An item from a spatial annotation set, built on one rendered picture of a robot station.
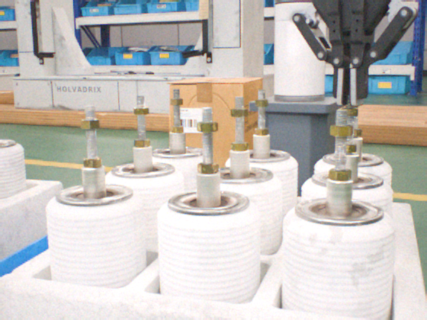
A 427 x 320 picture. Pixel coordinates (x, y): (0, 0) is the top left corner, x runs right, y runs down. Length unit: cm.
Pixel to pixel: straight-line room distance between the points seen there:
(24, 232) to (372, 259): 56
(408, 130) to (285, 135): 145
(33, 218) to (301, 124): 47
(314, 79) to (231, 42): 174
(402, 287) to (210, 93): 120
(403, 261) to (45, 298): 35
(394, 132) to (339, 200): 194
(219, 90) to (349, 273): 123
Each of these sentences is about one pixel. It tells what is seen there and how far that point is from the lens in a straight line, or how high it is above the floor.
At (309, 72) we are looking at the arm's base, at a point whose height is 35.
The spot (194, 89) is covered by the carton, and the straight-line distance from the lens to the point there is 167.
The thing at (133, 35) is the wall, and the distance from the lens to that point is 1049.
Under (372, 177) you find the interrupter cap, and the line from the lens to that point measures 62.
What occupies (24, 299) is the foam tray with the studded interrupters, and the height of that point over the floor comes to 17.
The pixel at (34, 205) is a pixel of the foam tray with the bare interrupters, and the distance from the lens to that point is 89.
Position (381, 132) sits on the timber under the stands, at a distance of 241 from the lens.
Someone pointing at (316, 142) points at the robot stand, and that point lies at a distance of 98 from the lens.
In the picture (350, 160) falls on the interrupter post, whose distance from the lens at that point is 59.
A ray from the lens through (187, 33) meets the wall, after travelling 992.
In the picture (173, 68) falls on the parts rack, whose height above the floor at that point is 22.
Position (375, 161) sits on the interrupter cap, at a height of 25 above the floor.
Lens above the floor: 39
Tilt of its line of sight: 12 degrees down
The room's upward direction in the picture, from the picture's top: 1 degrees counter-clockwise
